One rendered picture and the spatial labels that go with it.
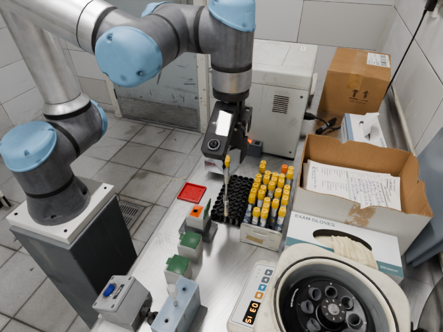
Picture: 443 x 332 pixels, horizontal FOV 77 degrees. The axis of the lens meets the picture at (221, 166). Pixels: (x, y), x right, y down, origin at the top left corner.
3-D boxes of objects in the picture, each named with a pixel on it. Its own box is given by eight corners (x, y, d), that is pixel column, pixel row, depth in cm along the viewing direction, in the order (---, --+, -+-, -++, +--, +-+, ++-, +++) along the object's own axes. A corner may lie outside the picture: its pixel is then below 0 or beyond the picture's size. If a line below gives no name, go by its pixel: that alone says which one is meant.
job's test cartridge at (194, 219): (193, 219, 75) (191, 203, 71) (209, 223, 74) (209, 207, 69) (186, 230, 72) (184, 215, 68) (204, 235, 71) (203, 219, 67)
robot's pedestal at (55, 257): (100, 342, 131) (7, 228, 74) (124, 301, 145) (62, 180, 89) (137, 358, 126) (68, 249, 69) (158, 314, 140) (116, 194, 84)
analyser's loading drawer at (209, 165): (225, 136, 103) (225, 124, 100) (242, 139, 102) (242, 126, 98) (204, 170, 89) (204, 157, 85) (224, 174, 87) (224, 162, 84)
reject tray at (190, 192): (186, 183, 87) (186, 181, 86) (206, 188, 85) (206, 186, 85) (177, 198, 82) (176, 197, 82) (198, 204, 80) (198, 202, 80)
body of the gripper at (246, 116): (252, 130, 64) (256, 80, 56) (242, 151, 58) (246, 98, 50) (220, 124, 66) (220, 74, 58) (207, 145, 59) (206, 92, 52)
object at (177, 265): (174, 268, 65) (171, 251, 61) (192, 274, 64) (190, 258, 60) (166, 284, 62) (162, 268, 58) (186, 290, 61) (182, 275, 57)
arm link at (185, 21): (122, 9, 43) (187, 14, 40) (157, -3, 51) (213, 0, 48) (132, 60, 48) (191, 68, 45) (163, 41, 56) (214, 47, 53)
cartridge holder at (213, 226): (187, 218, 77) (186, 209, 74) (217, 226, 74) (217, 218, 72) (178, 233, 73) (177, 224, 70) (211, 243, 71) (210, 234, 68)
